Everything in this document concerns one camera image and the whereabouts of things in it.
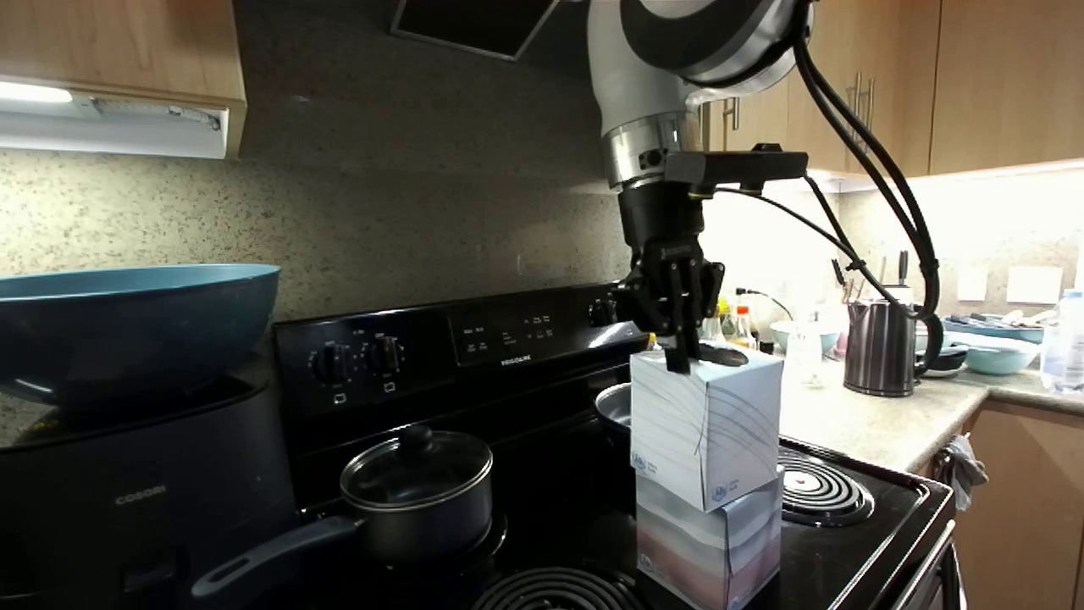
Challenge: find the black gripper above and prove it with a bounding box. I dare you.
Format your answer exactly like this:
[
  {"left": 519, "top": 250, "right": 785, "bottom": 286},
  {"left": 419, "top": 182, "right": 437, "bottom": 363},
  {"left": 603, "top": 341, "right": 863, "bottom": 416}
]
[{"left": 617, "top": 182, "right": 722, "bottom": 373}]

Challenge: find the tissue box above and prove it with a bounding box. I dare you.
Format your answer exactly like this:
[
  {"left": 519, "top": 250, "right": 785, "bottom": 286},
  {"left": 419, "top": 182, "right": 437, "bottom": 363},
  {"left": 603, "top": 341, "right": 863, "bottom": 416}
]
[
  {"left": 634, "top": 477, "right": 783, "bottom": 610},
  {"left": 631, "top": 344, "right": 783, "bottom": 510}
]

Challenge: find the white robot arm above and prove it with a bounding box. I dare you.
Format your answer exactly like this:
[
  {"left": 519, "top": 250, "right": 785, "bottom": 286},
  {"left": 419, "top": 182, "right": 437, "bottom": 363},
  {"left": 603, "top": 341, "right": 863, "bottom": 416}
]
[{"left": 585, "top": 0, "right": 809, "bottom": 373}]

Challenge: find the black electric stove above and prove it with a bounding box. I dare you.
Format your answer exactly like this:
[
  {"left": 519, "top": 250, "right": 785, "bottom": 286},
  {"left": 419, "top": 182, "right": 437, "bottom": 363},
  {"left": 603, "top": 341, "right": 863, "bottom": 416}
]
[{"left": 276, "top": 283, "right": 961, "bottom": 610}]

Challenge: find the dark electric kettle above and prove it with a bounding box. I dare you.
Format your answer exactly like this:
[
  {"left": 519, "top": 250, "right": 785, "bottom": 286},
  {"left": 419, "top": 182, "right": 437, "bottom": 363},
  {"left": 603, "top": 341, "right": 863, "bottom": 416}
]
[{"left": 845, "top": 300, "right": 943, "bottom": 396}]

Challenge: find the black pot with lid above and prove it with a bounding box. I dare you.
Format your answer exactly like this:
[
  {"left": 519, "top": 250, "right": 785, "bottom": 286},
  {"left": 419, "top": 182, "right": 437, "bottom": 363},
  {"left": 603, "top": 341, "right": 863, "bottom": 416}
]
[{"left": 189, "top": 424, "right": 494, "bottom": 600}]

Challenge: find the teal bowl on counter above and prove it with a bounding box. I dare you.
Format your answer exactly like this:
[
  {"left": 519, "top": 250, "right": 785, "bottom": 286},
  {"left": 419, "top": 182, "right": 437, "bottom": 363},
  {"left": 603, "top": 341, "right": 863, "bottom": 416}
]
[{"left": 964, "top": 340, "right": 1038, "bottom": 377}]

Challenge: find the range hood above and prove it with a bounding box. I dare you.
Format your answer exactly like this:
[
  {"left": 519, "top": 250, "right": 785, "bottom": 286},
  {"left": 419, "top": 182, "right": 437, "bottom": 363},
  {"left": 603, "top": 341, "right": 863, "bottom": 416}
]
[{"left": 388, "top": 0, "right": 558, "bottom": 62}]

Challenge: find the blue bowl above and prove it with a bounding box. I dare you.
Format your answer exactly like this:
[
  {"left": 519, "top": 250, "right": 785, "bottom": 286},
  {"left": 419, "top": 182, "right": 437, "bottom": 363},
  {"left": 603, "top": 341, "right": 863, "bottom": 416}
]
[{"left": 0, "top": 263, "right": 277, "bottom": 410}]

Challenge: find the black air fryer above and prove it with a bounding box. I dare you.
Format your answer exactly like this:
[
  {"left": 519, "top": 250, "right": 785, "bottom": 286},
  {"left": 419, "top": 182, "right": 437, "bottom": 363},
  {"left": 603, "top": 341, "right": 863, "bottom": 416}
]
[{"left": 0, "top": 379, "right": 296, "bottom": 610}]

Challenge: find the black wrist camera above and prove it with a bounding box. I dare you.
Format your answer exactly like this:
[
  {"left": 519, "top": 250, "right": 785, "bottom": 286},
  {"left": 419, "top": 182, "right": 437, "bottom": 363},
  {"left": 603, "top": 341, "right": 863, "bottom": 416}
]
[{"left": 664, "top": 141, "right": 809, "bottom": 188}]

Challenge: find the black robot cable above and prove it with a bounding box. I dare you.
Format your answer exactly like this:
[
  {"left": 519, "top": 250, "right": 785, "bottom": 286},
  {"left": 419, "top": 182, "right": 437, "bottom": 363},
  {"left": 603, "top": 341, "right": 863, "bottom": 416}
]
[{"left": 732, "top": 38, "right": 950, "bottom": 341}]

